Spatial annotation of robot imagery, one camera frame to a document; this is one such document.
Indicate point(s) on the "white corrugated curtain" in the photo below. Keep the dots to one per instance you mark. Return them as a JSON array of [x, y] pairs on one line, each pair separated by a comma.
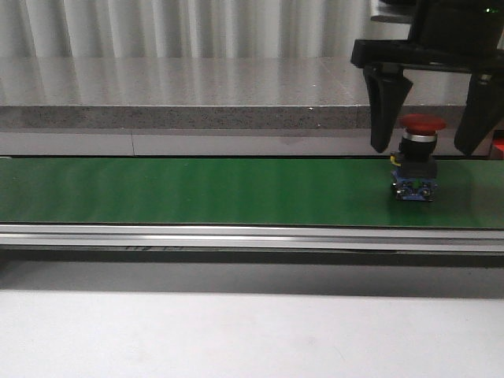
[[190, 29]]

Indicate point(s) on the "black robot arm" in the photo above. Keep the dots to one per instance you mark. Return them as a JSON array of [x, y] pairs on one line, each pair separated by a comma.
[[445, 36]]

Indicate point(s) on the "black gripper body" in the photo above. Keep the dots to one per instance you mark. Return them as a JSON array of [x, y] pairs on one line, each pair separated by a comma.
[[412, 56]]

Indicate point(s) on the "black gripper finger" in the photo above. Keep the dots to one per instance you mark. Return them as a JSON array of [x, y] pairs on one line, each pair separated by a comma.
[[483, 111], [387, 91]]

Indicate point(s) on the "red plastic tray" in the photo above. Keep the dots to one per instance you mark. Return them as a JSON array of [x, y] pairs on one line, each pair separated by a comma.
[[496, 151]]

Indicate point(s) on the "green conveyor belt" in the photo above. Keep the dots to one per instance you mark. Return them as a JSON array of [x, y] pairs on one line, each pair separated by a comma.
[[258, 191]]

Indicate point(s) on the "grey stone countertop slab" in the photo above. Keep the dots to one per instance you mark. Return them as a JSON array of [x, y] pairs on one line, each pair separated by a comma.
[[148, 93]]

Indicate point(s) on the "aluminium conveyor frame rail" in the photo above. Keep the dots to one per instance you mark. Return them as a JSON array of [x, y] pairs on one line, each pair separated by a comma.
[[429, 239]]

